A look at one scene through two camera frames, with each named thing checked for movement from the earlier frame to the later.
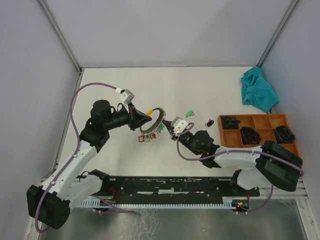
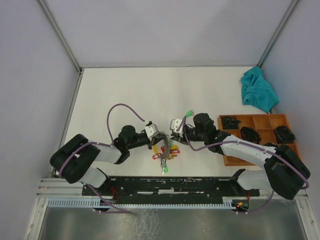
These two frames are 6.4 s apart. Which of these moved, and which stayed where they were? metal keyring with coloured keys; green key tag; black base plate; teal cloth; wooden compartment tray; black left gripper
Moved: black left gripper; metal keyring with coloured keys
Stayed: wooden compartment tray; green key tag; teal cloth; black base plate
